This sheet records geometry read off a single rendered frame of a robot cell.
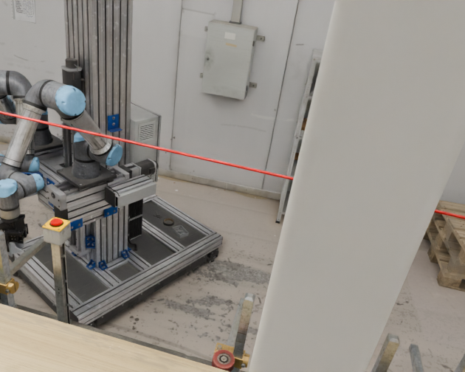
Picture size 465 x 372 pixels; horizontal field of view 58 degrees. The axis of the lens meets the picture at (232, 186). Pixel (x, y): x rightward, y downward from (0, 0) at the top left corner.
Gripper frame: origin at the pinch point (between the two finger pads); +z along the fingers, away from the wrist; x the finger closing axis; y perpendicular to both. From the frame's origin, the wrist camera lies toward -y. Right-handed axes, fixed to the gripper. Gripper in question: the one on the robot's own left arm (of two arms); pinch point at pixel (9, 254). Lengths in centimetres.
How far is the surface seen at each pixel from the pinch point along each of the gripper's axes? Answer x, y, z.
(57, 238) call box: -24.4, 26.2, -27.4
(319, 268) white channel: -142, 67, -115
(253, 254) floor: 122, 143, 91
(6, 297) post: -13.4, 1.4, 12.3
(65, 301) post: -21.4, 26.9, 5.9
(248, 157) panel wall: 226, 148, 50
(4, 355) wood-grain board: -52, 14, 1
